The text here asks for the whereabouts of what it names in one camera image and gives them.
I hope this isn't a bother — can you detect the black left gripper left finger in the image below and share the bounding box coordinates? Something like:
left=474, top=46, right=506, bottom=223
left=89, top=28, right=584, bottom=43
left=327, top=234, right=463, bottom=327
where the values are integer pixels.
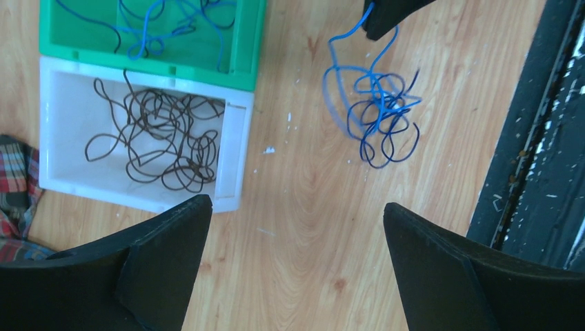
left=1, top=194, right=212, bottom=330

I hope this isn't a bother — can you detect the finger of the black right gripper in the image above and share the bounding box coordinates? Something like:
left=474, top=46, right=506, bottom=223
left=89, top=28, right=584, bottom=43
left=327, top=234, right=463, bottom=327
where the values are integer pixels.
left=362, top=0, right=435, bottom=41

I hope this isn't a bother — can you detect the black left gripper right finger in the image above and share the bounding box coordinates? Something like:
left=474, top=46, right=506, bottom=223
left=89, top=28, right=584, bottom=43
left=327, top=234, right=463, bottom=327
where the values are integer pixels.
left=384, top=203, right=584, bottom=330

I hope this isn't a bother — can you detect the light blue wire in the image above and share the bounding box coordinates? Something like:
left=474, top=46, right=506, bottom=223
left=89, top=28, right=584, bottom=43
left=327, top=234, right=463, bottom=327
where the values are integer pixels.
left=321, top=2, right=424, bottom=170
left=54, top=0, right=239, bottom=72

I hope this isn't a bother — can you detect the brown wire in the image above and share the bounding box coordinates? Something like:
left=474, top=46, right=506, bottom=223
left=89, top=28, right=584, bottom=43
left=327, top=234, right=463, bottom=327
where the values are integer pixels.
left=84, top=68, right=226, bottom=194

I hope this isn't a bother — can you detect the white plastic bin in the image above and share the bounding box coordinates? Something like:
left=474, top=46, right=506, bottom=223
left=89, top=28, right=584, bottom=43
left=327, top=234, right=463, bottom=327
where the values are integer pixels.
left=39, top=56, right=254, bottom=213

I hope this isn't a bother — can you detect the plaid cloth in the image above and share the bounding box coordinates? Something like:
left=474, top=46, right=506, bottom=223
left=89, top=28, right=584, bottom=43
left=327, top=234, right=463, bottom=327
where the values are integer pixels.
left=1, top=134, right=54, bottom=263

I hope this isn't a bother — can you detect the green plastic bin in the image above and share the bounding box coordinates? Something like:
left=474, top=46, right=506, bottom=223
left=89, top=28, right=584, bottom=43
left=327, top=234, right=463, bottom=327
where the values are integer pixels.
left=39, top=0, right=267, bottom=91

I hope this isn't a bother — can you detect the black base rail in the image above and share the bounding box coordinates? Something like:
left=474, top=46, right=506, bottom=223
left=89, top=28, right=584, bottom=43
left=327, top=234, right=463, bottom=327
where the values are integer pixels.
left=466, top=1, right=584, bottom=272

